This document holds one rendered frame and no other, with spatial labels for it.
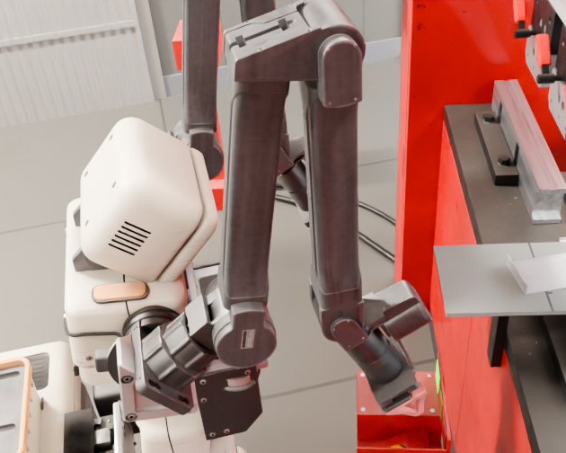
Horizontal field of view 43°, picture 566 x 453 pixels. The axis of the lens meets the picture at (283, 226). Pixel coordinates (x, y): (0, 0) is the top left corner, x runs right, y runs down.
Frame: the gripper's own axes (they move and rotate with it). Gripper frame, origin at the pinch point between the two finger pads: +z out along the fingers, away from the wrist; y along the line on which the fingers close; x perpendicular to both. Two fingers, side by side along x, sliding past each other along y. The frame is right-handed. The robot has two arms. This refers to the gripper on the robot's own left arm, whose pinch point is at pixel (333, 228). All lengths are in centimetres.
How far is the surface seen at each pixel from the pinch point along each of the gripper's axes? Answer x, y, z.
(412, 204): -16, 61, 61
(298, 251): 33, 111, 95
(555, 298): -27.7, -30.6, 13.7
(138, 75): 72, 260, 56
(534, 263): -28.4, -21.5, 13.8
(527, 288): -24.8, -27.0, 12.0
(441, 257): -15.0, -14.8, 7.2
